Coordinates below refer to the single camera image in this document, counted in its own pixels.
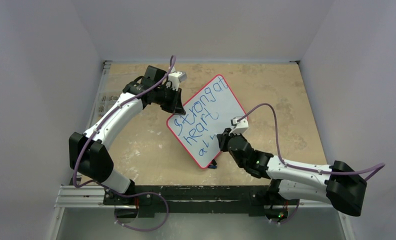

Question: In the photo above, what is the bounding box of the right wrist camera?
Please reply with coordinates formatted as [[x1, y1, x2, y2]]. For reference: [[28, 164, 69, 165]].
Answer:
[[229, 116, 249, 135]]

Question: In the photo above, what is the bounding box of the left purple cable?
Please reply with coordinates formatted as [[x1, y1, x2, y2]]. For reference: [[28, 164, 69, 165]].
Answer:
[[72, 55, 177, 232]]

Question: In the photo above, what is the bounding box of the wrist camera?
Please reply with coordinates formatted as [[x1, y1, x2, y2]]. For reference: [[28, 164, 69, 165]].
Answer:
[[166, 70, 187, 91], [229, 116, 249, 135]]

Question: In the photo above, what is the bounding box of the purple cable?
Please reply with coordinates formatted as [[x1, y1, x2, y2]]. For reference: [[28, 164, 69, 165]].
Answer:
[[72, 55, 177, 232], [236, 103, 386, 226]]

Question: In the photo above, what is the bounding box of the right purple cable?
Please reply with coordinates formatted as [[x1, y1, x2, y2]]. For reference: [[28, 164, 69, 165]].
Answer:
[[236, 103, 386, 226]]

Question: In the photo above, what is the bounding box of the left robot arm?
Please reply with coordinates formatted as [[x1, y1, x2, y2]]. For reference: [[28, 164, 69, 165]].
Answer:
[[68, 65, 187, 195]]

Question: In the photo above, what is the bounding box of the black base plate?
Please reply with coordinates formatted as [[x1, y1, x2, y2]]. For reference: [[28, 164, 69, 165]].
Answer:
[[103, 185, 289, 221]]

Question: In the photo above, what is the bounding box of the clear plastic screw box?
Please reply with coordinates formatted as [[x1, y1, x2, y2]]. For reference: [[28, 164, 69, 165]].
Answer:
[[96, 74, 126, 119]]

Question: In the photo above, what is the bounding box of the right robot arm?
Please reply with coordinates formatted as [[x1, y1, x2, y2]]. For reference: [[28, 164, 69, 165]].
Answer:
[[216, 128, 367, 217]]

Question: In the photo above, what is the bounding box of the pink framed whiteboard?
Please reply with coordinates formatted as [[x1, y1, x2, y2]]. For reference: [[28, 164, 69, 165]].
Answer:
[[166, 74, 246, 169]]

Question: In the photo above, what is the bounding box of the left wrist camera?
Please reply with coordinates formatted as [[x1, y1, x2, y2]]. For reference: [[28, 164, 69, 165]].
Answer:
[[166, 70, 187, 91]]

